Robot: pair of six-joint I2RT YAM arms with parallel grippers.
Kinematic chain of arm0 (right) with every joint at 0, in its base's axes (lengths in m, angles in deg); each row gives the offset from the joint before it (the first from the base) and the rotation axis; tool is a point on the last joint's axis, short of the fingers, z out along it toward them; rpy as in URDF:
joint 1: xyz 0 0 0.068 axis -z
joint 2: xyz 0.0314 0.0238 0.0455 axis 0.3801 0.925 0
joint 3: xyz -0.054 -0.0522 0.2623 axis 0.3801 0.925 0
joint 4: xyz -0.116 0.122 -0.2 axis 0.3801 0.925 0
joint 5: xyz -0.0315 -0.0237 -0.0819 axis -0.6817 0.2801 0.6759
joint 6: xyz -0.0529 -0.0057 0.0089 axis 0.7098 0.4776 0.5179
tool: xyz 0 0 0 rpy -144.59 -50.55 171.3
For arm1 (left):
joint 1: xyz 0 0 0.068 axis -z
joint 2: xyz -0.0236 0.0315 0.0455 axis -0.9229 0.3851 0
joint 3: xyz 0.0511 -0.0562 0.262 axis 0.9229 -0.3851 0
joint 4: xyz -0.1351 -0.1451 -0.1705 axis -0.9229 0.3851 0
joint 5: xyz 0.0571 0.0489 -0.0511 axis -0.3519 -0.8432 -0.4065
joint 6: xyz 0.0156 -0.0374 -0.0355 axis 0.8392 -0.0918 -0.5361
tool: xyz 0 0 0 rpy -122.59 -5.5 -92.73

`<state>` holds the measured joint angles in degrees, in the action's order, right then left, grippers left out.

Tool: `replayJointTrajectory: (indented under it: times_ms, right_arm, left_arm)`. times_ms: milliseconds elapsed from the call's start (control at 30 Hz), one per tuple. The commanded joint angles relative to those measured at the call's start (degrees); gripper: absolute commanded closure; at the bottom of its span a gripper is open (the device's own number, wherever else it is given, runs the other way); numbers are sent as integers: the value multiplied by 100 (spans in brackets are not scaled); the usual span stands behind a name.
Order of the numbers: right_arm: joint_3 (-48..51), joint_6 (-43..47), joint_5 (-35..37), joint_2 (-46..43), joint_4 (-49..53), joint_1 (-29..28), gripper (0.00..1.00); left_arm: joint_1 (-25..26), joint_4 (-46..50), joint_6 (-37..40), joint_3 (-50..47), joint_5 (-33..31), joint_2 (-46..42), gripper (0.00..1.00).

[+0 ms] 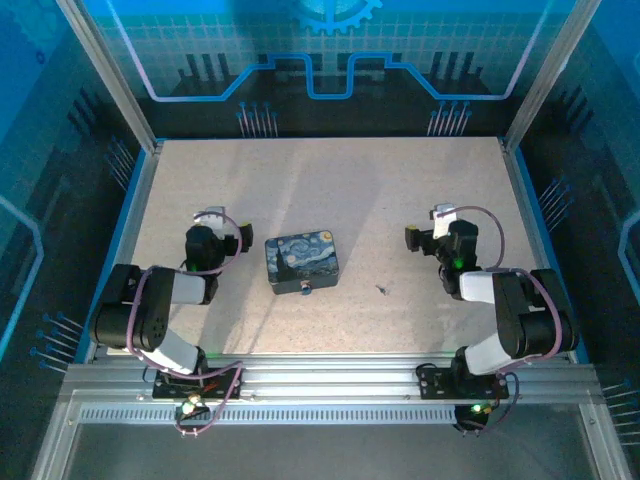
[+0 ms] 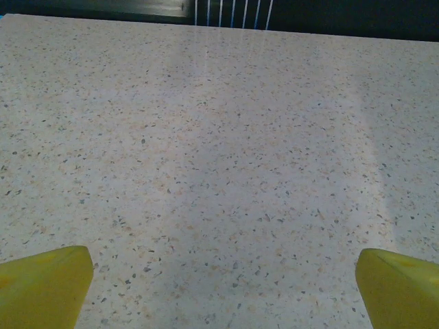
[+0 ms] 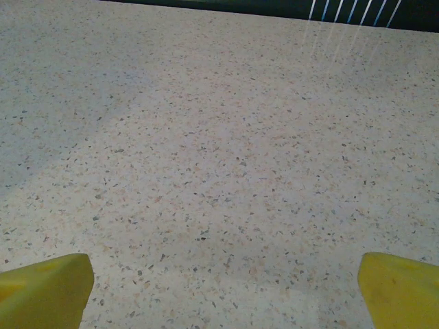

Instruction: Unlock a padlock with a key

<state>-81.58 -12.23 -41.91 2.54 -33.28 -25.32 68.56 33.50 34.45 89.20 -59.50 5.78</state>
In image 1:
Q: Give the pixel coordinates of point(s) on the starry night print box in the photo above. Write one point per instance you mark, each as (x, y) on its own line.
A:
(302, 260)

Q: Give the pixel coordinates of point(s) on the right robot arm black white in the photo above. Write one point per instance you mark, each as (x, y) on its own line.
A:
(517, 310)

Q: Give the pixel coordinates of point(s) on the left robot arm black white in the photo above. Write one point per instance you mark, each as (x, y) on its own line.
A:
(160, 305)

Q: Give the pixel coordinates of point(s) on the small dark debris speck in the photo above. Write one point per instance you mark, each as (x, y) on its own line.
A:
(382, 288)

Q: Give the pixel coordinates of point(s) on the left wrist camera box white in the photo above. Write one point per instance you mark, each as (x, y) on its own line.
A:
(211, 216)

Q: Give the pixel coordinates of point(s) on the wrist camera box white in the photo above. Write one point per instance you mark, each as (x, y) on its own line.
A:
(211, 216)
(442, 220)

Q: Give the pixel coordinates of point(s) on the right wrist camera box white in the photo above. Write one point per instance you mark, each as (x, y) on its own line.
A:
(442, 220)

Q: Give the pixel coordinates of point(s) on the aluminium table side rail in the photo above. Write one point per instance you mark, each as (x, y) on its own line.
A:
(530, 225)
(137, 220)

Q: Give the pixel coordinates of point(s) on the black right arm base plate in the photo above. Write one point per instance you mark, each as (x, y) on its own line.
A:
(432, 382)

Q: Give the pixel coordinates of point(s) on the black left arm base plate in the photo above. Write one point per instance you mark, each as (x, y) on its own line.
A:
(167, 387)

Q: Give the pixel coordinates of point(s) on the aluminium mounting rail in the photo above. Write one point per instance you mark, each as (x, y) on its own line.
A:
(325, 377)

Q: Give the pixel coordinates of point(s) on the aluminium frame post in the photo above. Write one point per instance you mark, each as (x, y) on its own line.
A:
(550, 75)
(107, 75)

